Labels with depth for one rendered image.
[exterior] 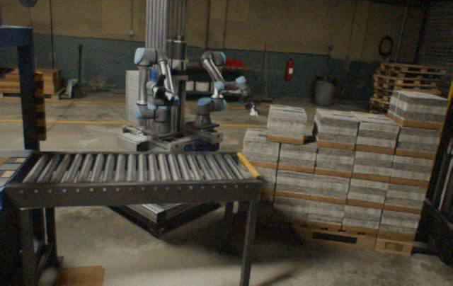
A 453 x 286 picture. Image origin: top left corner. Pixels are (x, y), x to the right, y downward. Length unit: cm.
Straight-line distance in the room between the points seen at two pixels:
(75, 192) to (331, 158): 187
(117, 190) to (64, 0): 762
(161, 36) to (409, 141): 209
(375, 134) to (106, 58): 733
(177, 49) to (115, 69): 628
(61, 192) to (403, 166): 238
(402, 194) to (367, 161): 39
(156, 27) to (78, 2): 627
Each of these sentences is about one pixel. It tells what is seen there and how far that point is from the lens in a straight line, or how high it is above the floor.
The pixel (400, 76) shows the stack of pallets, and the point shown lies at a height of 105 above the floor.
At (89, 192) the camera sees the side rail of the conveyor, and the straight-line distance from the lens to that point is 200.
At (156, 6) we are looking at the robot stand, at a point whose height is 179.
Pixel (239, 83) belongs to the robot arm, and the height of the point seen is 124.
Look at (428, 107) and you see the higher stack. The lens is 300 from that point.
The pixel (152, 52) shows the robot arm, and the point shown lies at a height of 144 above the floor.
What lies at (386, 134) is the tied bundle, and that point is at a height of 99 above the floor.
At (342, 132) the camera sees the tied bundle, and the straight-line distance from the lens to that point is 287.
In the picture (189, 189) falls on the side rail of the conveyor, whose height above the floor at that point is 76.
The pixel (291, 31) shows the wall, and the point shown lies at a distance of 997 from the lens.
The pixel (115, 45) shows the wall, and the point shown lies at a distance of 917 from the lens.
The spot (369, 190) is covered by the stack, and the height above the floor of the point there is 52.
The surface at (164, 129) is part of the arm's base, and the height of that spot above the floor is 86.
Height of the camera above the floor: 160
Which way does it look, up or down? 15 degrees down
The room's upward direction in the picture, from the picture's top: 5 degrees clockwise
